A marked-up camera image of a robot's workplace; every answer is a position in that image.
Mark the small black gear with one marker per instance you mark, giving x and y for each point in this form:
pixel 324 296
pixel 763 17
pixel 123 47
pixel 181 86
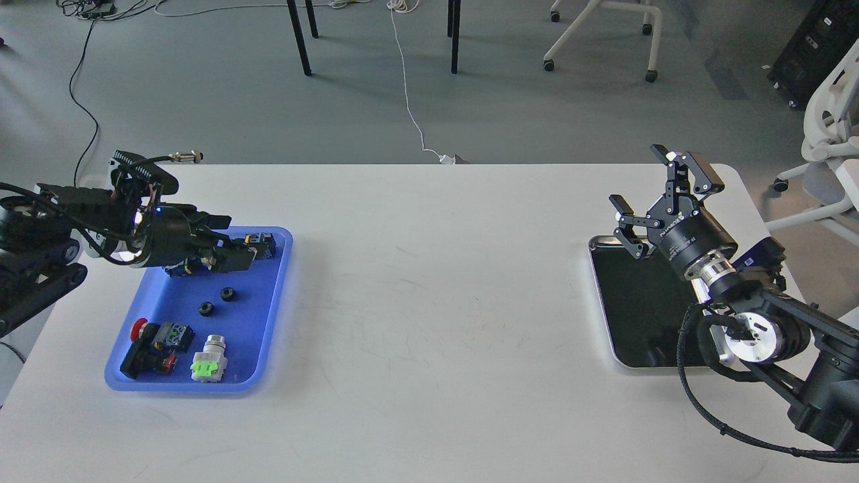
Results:
pixel 227 294
pixel 205 309

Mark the blue plastic tray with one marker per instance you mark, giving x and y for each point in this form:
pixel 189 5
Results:
pixel 246 322

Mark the black and red switch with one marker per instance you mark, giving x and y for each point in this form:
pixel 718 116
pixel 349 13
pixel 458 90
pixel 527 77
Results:
pixel 141 357

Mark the red emergency stop button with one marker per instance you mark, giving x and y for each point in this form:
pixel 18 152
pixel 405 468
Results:
pixel 168 336

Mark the silver tray with black mat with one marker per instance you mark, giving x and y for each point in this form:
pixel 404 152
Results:
pixel 643 302

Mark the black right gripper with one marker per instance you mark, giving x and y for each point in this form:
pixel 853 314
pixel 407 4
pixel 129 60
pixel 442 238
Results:
pixel 678 227

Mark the white office chair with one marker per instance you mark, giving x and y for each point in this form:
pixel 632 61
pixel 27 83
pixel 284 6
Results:
pixel 829 149

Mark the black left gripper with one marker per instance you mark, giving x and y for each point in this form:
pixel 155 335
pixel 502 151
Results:
pixel 172 234

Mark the green button black switch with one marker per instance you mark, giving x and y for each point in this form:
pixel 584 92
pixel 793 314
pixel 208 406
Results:
pixel 262 243

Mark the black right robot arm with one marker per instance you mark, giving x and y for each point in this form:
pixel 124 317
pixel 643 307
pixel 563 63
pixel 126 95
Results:
pixel 748 329

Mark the black equipment cabinet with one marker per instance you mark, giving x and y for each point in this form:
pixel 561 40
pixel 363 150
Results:
pixel 822 39

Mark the green and silver push button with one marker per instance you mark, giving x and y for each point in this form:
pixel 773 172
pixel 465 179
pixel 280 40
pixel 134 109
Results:
pixel 210 364

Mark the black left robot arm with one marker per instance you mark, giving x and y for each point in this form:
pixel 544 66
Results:
pixel 127 224

